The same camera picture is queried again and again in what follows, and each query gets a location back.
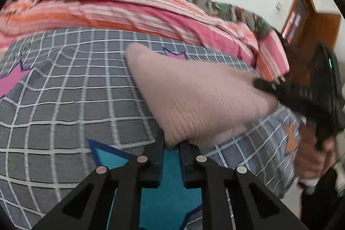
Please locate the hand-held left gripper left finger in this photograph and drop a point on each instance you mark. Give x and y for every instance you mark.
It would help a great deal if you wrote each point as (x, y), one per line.
(161, 156)

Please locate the person's right forearm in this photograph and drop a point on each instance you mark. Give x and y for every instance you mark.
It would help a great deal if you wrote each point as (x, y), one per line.
(320, 197)

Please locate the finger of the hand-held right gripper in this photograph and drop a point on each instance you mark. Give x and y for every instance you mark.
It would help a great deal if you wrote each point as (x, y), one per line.
(285, 94)

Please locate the brown wooden door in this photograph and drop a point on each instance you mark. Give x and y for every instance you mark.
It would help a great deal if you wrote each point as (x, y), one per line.
(310, 30)

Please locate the pink knit garment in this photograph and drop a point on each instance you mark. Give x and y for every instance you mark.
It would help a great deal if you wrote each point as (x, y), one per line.
(194, 95)

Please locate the grey checked star blanket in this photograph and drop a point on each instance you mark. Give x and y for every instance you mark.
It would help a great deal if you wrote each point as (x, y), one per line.
(75, 100)

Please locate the person's right hand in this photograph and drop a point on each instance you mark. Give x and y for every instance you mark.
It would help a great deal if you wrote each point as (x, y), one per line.
(310, 157)

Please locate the multicolour patterned blanket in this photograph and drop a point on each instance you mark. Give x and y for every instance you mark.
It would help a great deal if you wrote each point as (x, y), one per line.
(215, 2)

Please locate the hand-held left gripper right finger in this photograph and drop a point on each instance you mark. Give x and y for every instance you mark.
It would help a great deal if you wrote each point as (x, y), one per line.
(183, 158)

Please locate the pink orange striped quilt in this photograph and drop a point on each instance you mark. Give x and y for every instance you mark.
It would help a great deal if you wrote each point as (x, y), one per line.
(129, 9)

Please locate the white wall socket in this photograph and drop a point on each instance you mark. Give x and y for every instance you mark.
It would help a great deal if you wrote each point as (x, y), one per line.
(278, 5)

